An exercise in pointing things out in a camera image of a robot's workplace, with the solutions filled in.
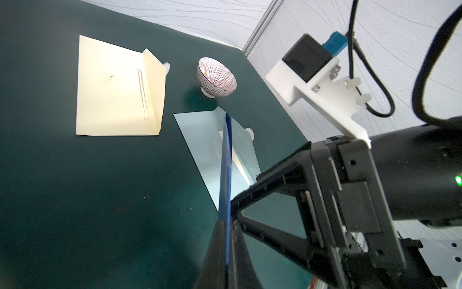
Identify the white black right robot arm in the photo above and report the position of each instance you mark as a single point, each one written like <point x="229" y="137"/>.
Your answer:
<point x="349" y="193"/>

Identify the pink striped glass bowl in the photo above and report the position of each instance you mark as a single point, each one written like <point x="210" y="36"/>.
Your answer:
<point x="215" y="79"/>

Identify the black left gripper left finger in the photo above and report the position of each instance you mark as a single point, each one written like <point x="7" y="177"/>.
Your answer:
<point x="214" y="269"/>

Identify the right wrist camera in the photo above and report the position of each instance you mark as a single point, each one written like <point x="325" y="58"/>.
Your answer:
<point x="309" y="71"/>

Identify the blue envelope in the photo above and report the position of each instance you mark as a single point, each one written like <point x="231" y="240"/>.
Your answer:
<point x="224" y="210"/>

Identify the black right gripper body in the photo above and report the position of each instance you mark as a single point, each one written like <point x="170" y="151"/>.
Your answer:
<point x="410" y="174"/>

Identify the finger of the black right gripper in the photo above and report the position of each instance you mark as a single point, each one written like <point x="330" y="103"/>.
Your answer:
<point x="286" y="210"/>

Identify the cream yellow envelope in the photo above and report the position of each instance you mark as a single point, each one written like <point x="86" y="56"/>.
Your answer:
<point x="120" y="92"/>

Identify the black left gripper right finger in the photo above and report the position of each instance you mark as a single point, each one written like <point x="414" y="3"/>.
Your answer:
<point x="241" y="274"/>

